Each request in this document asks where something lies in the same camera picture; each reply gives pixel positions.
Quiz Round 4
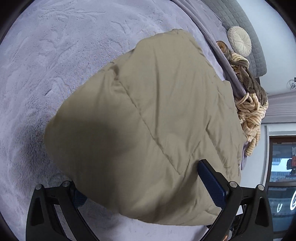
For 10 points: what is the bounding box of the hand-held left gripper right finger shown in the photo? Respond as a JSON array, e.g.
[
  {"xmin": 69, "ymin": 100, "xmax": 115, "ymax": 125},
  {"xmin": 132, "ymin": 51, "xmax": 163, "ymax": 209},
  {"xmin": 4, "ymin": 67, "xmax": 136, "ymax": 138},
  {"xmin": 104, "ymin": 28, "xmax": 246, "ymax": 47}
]
[{"xmin": 197, "ymin": 159, "xmax": 274, "ymax": 241}]

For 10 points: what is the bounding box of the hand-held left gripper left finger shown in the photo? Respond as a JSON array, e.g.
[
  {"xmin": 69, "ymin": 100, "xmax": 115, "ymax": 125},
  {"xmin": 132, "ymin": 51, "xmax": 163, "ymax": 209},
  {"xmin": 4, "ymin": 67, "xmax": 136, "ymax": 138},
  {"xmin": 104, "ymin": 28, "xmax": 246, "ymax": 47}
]
[{"xmin": 26, "ymin": 181, "xmax": 100, "ymax": 241}]

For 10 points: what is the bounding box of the khaki puffer jacket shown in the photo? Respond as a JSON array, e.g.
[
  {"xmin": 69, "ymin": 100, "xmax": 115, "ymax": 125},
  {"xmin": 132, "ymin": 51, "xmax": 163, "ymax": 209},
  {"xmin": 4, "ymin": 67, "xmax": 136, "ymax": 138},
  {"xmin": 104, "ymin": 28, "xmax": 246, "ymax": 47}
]
[{"xmin": 43, "ymin": 29, "xmax": 247, "ymax": 226}]

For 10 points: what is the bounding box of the dark framed window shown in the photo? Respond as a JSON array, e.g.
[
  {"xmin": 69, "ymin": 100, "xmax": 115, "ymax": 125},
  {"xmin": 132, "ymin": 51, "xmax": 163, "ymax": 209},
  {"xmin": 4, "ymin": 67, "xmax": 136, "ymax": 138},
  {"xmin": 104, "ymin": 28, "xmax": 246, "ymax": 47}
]
[{"xmin": 266, "ymin": 136, "xmax": 296, "ymax": 240}]

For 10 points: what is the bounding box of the cream striped garment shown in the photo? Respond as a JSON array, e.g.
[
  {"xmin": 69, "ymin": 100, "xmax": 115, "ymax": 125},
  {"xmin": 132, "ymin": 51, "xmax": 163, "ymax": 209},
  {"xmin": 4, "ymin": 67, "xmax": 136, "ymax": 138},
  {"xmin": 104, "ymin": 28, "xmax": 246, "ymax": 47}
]
[{"xmin": 229, "ymin": 53, "xmax": 267, "ymax": 157}]

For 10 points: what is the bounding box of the grey curtain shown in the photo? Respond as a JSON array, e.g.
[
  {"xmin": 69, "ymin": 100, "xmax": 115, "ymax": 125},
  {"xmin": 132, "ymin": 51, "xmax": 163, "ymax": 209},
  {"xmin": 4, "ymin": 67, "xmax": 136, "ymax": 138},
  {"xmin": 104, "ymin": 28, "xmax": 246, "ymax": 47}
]
[{"xmin": 265, "ymin": 92, "xmax": 296, "ymax": 124}]

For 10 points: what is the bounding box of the brown plush robe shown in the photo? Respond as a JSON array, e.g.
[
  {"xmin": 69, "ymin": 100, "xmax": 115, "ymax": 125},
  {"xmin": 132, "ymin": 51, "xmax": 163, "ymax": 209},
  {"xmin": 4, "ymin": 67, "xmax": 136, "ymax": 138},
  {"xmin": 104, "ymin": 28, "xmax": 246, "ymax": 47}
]
[{"xmin": 216, "ymin": 40, "xmax": 269, "ymax": 110}]

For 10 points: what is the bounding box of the round cream cushion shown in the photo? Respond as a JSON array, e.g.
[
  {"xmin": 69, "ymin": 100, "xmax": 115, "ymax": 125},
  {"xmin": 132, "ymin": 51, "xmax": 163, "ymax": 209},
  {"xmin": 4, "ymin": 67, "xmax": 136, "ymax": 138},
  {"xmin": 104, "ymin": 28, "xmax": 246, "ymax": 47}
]
[{"xmin": 227, "ymin": 26, "xmax": 252, "ymax": 57}]

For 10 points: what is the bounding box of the grey quilted headboard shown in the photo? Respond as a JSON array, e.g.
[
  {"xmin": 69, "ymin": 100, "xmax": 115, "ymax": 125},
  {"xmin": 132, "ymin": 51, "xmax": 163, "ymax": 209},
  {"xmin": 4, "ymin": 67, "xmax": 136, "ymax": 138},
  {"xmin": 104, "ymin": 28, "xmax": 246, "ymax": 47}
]
[{"xmin": 203, "ymin": 0, "xmax": 268, "ymax": 77}]

